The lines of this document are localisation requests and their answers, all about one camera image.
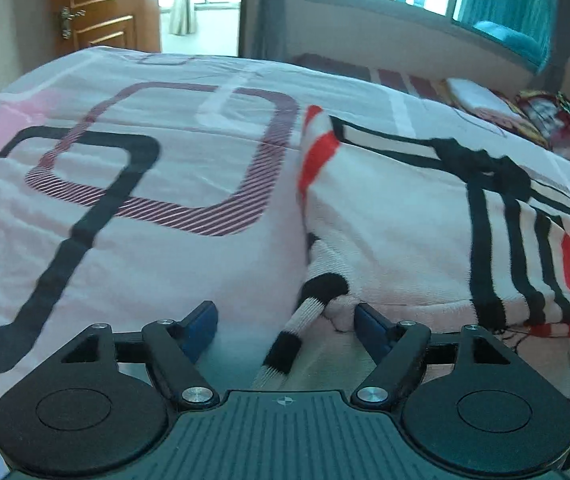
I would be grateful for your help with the striped white red black garment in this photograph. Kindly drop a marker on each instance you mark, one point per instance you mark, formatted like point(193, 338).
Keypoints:
point(423, 230)

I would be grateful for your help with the teal curtain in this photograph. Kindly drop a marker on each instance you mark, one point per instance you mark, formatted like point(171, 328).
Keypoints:
point(522, 26)

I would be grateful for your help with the folded white red blanket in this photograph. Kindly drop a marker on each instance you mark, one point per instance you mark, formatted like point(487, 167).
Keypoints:
point(494, 107)

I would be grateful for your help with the striped bed sheet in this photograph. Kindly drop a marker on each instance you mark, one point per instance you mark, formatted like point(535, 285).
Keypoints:
point(422, 88)

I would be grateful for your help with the metal door handle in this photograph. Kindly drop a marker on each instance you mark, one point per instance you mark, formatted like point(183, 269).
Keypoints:
point(66, 17)

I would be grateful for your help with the patterned red pillow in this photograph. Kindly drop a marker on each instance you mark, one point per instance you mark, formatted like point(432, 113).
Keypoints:
point(550, 113)

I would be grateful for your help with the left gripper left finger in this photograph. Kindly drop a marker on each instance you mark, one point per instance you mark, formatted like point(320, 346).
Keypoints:
point(105, 399)

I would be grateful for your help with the white sheer curtain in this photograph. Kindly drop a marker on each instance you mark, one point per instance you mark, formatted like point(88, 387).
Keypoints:
point(182, 18)

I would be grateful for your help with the grey curtain left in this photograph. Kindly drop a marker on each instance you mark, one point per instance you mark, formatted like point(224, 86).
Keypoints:
point(262, 30)

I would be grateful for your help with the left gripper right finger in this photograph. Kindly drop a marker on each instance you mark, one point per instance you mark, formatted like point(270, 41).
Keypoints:
point(459, 405)

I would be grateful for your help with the wooden door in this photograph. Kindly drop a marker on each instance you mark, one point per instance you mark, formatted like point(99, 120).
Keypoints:
point(128, 24)

